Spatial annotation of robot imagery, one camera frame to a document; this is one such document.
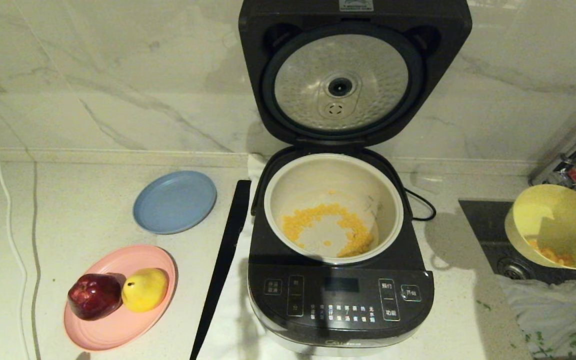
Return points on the pink plate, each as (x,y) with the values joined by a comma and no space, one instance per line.
(118,332)

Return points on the yellow pear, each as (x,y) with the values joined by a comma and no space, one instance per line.
(145,290)

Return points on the long black flat strip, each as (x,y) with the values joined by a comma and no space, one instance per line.
(223,265)

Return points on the blue plate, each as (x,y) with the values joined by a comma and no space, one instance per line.
(175,202)

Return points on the white inner pot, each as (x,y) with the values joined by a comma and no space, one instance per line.
(288,185)

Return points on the white green patterned cloth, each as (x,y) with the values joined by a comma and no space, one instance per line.
(553,320)

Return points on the black rice cooker lid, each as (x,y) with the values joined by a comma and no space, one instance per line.
(348,65)

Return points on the black rice cooker base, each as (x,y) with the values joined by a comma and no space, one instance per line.
(328,300)

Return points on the chrome faucet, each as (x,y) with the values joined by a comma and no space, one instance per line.
(563,172)

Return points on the yellow bowl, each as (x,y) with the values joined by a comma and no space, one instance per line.
(553,215)

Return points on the yellow corn kernels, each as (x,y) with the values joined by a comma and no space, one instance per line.
(353,240)

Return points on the red apple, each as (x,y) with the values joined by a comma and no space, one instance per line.
(94,298)

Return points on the clear plastic cup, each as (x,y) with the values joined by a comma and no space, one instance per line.
(425,181)

